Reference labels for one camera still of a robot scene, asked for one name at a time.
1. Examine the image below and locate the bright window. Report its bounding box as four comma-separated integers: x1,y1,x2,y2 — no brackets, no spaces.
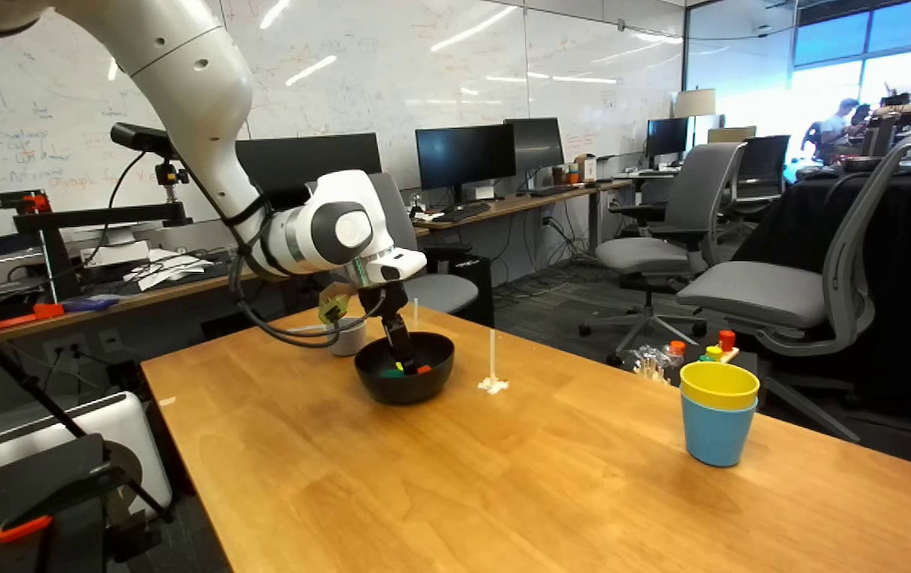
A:
786,0,911,107

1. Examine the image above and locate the long wooden office desk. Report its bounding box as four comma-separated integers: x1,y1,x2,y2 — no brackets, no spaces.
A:
411,174,641,237

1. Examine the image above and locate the wooden side desk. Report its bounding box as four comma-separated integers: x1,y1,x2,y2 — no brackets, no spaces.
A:
0,268,269,348

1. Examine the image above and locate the black camera on pole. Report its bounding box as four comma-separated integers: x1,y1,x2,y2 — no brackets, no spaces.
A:
109,118,184,165

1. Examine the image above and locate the black computer monitor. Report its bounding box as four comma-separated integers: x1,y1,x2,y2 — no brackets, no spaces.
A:
735,135,794,202
503,114,568,181
641,114,693,165
413,121,519,196

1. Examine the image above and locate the black bowl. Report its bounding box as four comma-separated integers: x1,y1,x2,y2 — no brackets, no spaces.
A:
350,328,458,407

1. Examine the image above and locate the silver case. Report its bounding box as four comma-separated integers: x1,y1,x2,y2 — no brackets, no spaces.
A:
0,389,179,517

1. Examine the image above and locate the yellow plastic cup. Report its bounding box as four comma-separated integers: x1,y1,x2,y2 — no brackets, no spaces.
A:
676,358,764,418

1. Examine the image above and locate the orange capped clear bottle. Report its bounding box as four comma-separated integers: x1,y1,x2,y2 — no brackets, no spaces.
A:
626,336,690,384

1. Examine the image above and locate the blue plastic cup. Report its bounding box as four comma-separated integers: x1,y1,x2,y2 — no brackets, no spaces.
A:
678,394,762,472

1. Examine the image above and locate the yellowish wrist camera box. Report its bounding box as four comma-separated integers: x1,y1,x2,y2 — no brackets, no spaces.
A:
316,279,360,331

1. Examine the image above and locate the grey office chair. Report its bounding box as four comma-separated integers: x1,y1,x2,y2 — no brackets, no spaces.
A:
672,135,911,445
365,170,485,319
591,139,747,328

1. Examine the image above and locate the white desk lamp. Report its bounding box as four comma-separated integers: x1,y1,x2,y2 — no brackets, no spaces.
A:
669,87,720,124

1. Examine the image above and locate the black red metal frame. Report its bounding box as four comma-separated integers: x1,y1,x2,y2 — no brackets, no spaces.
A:
0,145,195,312

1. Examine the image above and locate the colourful peg toy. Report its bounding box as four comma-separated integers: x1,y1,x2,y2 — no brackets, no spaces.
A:
693,323,746,368

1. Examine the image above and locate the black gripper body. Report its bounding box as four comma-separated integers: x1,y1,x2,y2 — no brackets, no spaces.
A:
353,278,411,323

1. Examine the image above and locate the wide black monitor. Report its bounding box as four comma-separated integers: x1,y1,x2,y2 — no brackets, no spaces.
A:
234,130,385,214

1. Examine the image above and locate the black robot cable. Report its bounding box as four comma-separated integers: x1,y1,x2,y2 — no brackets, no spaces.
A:
223,186,375,350

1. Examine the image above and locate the person in background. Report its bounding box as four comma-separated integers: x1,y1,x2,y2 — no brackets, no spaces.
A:
800,96,877,165

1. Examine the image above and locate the white paper stack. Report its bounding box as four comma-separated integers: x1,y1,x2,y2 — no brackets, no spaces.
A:
117,245,218,293

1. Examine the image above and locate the black tripod orange clip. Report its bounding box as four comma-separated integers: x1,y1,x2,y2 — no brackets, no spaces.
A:
0,299,179,573

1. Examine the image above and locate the grey measuring cup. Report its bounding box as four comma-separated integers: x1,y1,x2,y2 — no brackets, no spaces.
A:
326,315,371,358

